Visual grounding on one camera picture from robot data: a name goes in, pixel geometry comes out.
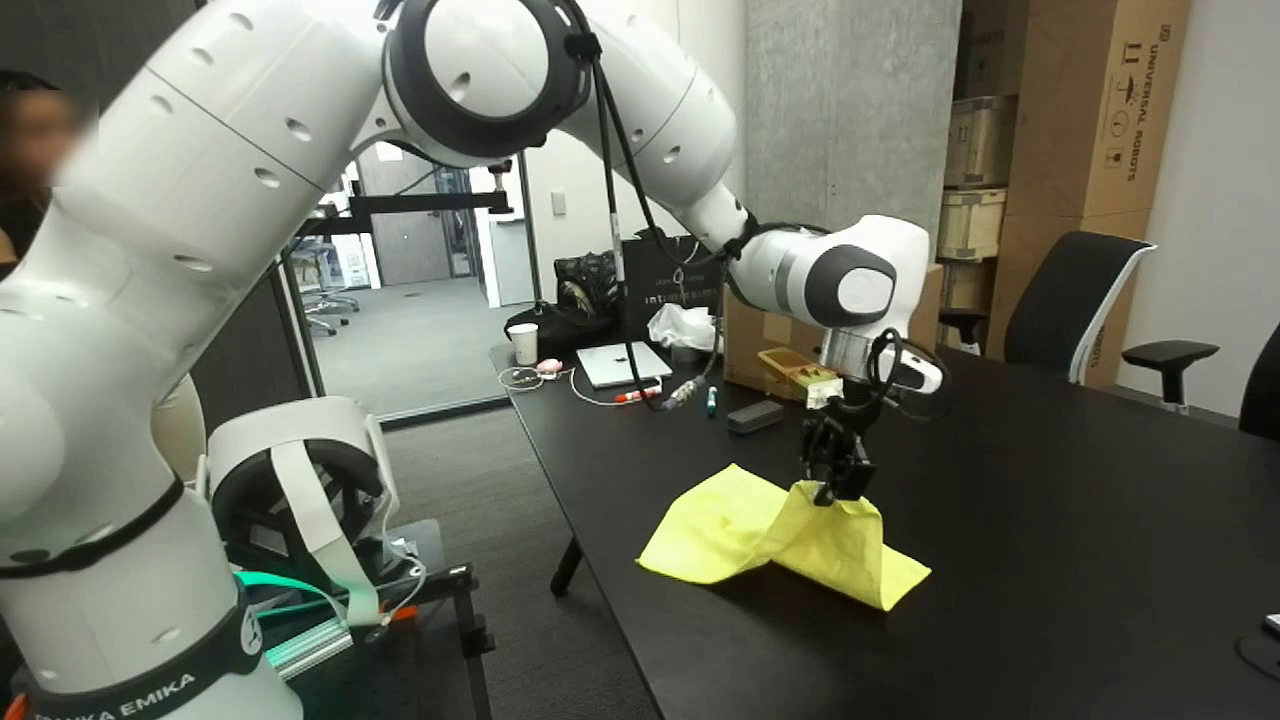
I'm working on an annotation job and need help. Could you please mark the yellow cloth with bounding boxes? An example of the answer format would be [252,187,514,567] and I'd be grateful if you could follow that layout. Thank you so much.
[632,461,937,615]

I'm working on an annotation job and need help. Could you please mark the white wrist adapter box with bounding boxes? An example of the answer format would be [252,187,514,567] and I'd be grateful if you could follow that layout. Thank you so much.
[894,347,953,399]

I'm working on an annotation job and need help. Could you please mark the black white office chair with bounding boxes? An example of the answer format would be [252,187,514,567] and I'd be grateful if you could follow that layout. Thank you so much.
[1001,228,1225,409]

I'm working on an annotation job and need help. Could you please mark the green cable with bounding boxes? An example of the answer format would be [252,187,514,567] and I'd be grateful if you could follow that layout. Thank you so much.
[227,561,432,677]

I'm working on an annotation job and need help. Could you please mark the black eraser block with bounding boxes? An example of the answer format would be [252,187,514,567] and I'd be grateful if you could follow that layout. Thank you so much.
[723,394,794,437]

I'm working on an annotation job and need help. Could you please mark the black table leg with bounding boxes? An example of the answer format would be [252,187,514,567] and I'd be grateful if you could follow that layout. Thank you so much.
[549,533,594,598]

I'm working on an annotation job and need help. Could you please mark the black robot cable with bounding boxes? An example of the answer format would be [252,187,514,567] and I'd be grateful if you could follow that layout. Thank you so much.
[569,8,937,420]

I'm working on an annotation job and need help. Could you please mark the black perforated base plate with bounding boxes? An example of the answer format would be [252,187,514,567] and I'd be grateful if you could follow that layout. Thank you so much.
[372,514,499,720]

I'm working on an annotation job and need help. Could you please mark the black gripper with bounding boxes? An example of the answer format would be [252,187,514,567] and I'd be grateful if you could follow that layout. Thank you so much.
[795,377,889,512]

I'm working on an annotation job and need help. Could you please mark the small stacked cardboard box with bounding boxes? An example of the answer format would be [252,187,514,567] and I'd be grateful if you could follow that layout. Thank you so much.
[948,90,1015,187]
[937,184,1013,265]

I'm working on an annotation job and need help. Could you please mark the white paper cup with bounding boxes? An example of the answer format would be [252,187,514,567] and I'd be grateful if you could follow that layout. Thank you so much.
[503,318,544,368]

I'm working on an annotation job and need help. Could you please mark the white cable bundle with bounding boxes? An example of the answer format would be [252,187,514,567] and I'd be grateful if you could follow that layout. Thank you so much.
[503,357,578,392]

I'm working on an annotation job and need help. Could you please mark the tall brown cardboard box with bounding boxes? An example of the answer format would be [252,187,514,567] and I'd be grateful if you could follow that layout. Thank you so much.
[986,0,1195,365]

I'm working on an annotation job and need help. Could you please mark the black stand bar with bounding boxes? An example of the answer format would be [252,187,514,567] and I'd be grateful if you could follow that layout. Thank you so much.
[312,184,514,225]

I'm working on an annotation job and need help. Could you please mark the white crumpled paper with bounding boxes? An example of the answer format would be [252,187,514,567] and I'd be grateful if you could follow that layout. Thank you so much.
[644,300,723,360]

